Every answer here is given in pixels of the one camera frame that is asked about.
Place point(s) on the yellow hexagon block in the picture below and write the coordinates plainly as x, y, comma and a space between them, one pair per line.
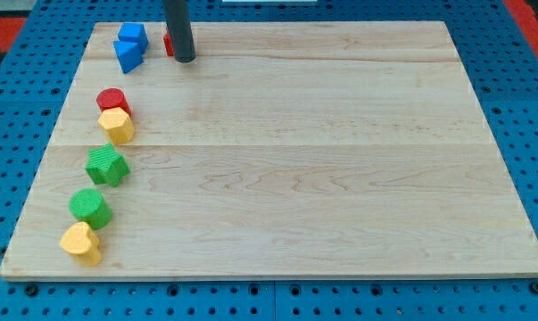
116, 125

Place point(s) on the light wooden board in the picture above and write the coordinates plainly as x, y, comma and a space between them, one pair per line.
285, 151

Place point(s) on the green cylinder block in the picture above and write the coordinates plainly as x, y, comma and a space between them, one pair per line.
88, 205

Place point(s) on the green star block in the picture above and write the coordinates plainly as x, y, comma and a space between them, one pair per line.
106, 166

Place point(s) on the blue triangle block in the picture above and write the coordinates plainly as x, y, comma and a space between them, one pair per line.
128, 54

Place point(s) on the red block behind rod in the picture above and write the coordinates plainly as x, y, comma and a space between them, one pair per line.
168, 44

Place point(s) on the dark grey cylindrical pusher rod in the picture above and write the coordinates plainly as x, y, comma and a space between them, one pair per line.
178, 24

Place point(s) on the red cylinder block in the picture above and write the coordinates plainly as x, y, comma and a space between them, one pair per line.
111, 98

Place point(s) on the blue cube block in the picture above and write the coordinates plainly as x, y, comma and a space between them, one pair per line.
134, 33

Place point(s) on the yellow heart block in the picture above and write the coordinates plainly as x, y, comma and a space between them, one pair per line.
81, 243

